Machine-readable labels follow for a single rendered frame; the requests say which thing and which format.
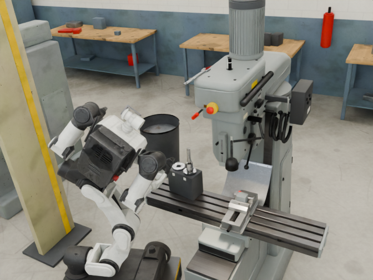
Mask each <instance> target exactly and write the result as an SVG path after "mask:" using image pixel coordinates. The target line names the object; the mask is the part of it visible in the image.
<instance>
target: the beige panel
mask: <svg viewBox="0 0 373 280"><path fill-rule="evenodd" d="M50 141H51V139H50V137H49V133H48V129H47V125H46V122H45V119H44V115H43V111H42V107H41V104H40V101H39V98H38V94H37V90H36V86H35V84H34V80H33V76H32V72H31V68H30V66H29V62H28V58H27V55H26V50H25V48H24V44H23V41H22V37H21V33H20V30H19V26H18V23H17V19H16V15H15V12H14V9H13V5H12V1H11V0H0V147H1V149H2V152H3V155H4V158H5V160H6V163H7V166H8V169H9V172H10V174H11V177H12V180H13V183H14V186H15V188H16V191H17V194H18V196H19V200H20V202H21V205H22V208H23V210H24V214H25V216H26V219H27V222H28V224H29V227H30V230H31V232H32V236H33V238H34V242H33V243H32V244H30V245H29V246H28V247H27V248H26V249H25V250H24V251H22V253H23V254H24V255H26V256H29V257H31V258H33V259H35V260H37V261H39V262H42V263H44V264H46V265H48V266H50V267H52V268H54V267H55V266H56V265H57V264H58V263H59V262H60V261H61V260H62V259H63V257H64V254H65V252H66V250H67V248H68V247H69V246H77V245H78V244H79V243H80V242H81V241H82V240H83V239H84V238H85V237H86V236H87V235H88V234H89V233H90V232H91V231H92V229H91V228H89V227H86V226H83V225H81V224H78V223H75V222H73V218H72V214H71V212H70V207H69V204H68V200H67V196H66V194H65V190H64V186H63V182H62V179H61V176H59V175H57V172H58V170H59V168H58V165H57V161H56V157H55V155H54V151H53V150H51V149H50V148H49V147H48V144H49V143H50Z"/></svg>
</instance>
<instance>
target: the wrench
mask: <svg viewBox="0 0 373 280"><path fill-rule="evenodd" d="M210 70H211V68H209V69H207V70H205V68H203V69H202V70H201V72H199V73H198V74H196V75H195V76H194V77H192V78H191V79H189V80H188V81H186V82H185V83H183V85H188V84H189V83H190V82H192V81H193V80H195V79H196V78H198V77H199V76H201V75H202V74H203V73H205V72H209V71H210Z"/></svg>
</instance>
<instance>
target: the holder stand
mask: <svg viewBox="0 0 373 280"><path fill-rule="evenodd" d="M168 181H169V190H170V191H172V192H174V193H177V194H179V195H181V196H183V197H185V198H187V199H190V200H192V201H194V200H195V199H196V198H197V197H199V196H200V195H201V194H202V193H203V175H202V171H201V170H199V169H196V168H194V167H193V171H192V172H187V168H186V164H184V163H181V162H177V163H175V164H173V166H172V168H171V169H170V172H169V174H168Z"/></svg>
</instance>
